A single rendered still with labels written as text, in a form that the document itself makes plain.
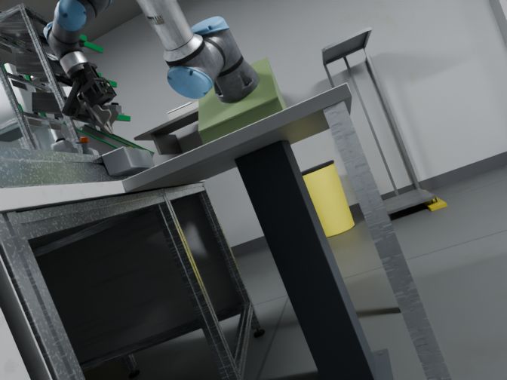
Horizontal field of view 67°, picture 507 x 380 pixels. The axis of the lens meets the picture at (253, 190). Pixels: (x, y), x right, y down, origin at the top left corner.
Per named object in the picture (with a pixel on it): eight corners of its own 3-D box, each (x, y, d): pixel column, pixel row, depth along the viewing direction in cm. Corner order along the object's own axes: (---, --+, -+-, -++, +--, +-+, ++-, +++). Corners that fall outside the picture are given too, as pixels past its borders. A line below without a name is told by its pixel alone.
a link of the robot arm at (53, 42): (42, 19, 110) (39, 38, 117) (61, 51, 110) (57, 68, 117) (69, 16, 115) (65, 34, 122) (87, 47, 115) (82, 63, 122)
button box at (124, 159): (156, 167, 123) (149, 149, 123) (132, 167, 102) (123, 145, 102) (136, 175, 123) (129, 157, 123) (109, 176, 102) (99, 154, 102)
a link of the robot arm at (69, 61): (54, 64, 114) (75, 68, 121) (62, 77, 114) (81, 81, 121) (71, 49, 111) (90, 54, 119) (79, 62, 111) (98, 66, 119)
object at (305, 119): (349, 120, 161) (347, 114, 161) (352, 96, 74) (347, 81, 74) (206, 179, 179) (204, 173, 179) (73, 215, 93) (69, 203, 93)
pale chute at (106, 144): (139, 160, 155) (142, 151, 154) (121, 162, 142) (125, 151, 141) (81, 134, 159) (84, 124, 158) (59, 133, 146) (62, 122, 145)
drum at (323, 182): (357, 219, 377) (334, 158, 375) (358, 228, 337) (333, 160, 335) (318, 232, 387) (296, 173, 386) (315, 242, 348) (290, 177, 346)
